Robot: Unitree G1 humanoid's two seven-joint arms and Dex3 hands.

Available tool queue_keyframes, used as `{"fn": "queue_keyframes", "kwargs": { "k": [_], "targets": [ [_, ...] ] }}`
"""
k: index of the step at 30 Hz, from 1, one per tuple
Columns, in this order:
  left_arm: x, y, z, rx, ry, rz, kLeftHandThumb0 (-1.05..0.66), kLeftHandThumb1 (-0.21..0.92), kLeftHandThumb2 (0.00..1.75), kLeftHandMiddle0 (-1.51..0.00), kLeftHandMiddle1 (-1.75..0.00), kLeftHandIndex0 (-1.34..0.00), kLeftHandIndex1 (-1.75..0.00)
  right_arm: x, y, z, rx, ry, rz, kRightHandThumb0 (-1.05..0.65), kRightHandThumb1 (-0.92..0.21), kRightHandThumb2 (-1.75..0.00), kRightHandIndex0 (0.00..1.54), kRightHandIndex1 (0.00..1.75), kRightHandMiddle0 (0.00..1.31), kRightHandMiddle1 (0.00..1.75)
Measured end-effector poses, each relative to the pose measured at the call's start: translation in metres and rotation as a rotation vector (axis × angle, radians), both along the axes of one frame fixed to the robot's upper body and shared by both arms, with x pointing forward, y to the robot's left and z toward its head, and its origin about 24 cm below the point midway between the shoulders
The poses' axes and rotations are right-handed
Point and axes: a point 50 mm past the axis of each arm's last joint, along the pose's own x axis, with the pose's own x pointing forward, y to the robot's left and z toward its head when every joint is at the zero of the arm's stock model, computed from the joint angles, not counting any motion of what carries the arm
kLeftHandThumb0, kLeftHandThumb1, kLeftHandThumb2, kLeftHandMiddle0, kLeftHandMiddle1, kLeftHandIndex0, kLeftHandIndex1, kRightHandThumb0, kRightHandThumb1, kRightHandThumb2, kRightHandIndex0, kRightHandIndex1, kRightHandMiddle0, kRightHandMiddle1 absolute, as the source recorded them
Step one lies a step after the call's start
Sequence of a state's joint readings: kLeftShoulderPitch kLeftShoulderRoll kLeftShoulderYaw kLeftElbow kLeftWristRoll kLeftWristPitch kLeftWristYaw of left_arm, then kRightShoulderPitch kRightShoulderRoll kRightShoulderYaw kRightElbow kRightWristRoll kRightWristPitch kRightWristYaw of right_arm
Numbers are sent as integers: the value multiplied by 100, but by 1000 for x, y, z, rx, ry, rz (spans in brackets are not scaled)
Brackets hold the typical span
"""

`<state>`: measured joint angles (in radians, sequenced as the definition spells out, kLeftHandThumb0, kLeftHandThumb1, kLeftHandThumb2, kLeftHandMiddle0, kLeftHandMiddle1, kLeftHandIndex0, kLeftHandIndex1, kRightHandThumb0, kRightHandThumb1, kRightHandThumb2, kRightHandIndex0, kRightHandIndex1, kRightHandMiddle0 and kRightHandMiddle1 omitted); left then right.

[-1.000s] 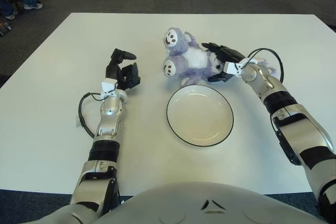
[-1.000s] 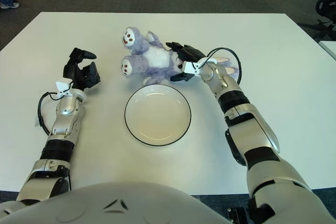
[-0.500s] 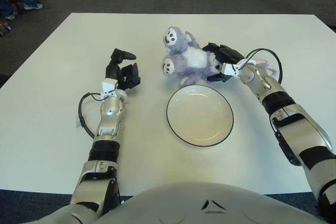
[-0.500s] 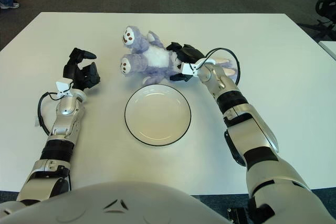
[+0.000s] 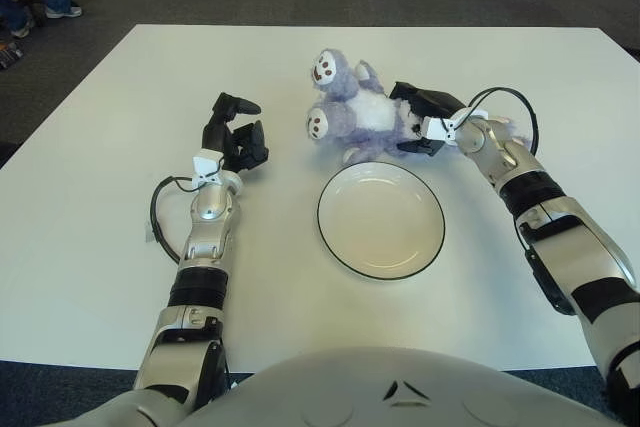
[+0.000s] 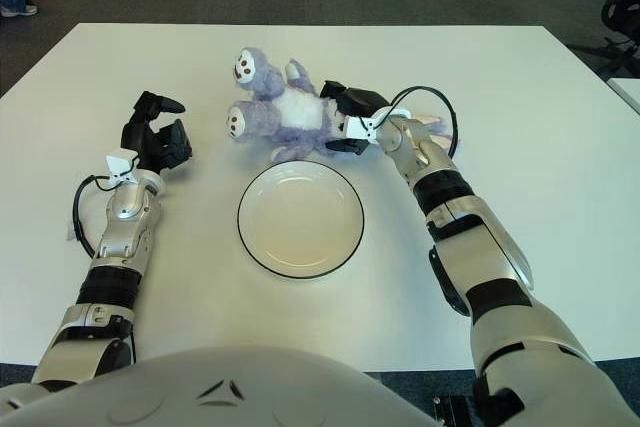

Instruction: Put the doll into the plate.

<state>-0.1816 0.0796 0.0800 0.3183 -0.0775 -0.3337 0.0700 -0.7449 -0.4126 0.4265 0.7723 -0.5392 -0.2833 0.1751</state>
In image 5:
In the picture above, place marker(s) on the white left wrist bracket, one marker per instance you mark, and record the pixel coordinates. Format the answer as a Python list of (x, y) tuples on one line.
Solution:
[(206, 164)]

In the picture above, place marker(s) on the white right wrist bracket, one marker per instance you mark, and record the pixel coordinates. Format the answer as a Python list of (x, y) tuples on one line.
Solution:
[(435, 129)]

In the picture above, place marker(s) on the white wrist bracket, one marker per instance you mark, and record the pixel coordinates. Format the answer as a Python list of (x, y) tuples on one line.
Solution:
[(435, 129), (206, 164)]

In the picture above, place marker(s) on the dark box on floor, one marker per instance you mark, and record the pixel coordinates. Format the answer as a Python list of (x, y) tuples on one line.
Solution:
[(10, 54)]

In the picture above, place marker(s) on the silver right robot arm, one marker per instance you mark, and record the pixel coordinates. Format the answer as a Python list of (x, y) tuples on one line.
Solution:
[(575, 247)]

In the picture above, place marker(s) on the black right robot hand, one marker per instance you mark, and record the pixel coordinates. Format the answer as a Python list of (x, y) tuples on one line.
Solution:
[(435, 104)]

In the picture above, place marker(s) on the purple plush bunny doll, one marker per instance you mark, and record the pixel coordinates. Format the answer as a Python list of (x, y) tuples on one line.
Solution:
[(350, 112)]

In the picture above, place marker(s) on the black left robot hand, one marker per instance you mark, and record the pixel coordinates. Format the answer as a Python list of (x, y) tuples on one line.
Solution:
[(215, 137)]

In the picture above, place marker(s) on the white plate black rim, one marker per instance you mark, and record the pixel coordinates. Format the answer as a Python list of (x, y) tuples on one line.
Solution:
[(380, 227)]

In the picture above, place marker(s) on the silver robot torso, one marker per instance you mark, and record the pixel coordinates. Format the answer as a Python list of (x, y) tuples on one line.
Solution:
[(390, 397)]

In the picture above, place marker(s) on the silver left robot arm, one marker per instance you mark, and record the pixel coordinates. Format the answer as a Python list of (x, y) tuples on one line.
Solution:
[(207, 232)]

